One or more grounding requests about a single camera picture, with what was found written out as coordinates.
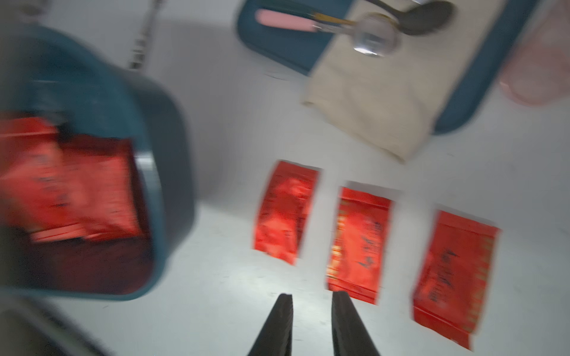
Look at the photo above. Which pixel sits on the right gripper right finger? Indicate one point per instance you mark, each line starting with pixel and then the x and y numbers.
pixel 350 336

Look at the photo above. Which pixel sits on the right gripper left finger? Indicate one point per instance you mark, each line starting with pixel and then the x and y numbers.
pixel 275 337

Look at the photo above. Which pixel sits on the red foil tea bag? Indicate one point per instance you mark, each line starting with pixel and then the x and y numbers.
pixel 33 181
pixel 284 210
pixel 356 258
pixel 99 176
pixel 449 297

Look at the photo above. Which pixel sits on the teal plastic storage box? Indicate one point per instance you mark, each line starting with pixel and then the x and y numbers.
pixel 47 74

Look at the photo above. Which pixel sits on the beige folded cloth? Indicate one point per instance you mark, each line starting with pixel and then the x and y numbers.
pixel 393 102

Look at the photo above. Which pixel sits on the teal flat tray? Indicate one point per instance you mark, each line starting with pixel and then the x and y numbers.
pixel 300 53

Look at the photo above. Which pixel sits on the pink translucent cup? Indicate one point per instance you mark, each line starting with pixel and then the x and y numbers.
pixel 537 74

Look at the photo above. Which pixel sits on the black metal spoon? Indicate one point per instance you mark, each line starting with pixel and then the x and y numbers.
pixel 420 19

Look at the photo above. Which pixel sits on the pink handle spoon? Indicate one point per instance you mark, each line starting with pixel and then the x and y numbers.
pixel 373 35

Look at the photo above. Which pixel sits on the cow pattern handle fork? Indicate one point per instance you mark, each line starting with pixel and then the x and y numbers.
pixel 143 40

